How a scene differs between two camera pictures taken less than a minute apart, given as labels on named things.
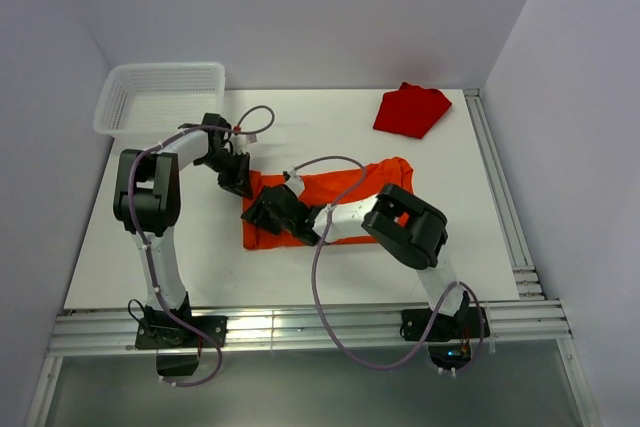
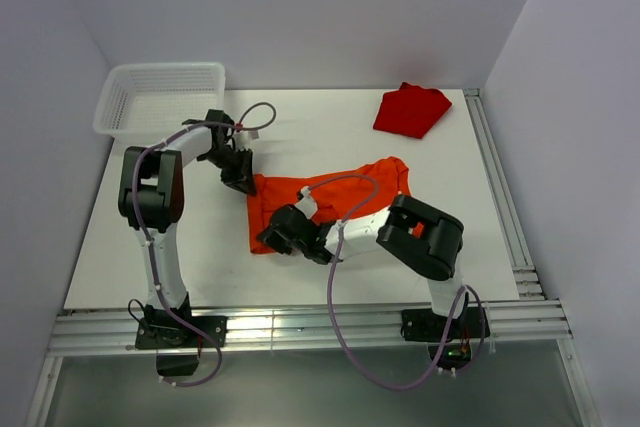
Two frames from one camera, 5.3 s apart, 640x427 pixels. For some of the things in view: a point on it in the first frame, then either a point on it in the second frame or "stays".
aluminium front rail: (302, 325) stays
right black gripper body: (268, 221) → (280, 244)
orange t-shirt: (332, 188) stays
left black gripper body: (232, 170) stays
